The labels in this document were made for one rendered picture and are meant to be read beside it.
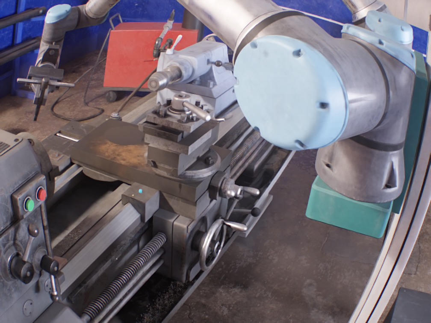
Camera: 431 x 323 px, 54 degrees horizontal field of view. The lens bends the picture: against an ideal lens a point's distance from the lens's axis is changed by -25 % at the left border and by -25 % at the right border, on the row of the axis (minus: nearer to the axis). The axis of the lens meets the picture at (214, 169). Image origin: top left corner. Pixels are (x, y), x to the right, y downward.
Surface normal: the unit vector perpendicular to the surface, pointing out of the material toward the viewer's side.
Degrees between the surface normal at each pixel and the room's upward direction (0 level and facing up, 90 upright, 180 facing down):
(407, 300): 0
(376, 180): 70
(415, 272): 0
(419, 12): 90
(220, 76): 66
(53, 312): 0
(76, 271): 36
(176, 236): 90
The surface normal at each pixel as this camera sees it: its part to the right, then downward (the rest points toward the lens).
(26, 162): 0.72, -0.43
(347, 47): 0.29, -0.71
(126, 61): -0.05, 0.47
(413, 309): 0.11, -0.87
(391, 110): 0.58, 0.62
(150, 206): 0.91, 0.27
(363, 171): -0.31, 0.09
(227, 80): 0.85, -0.18
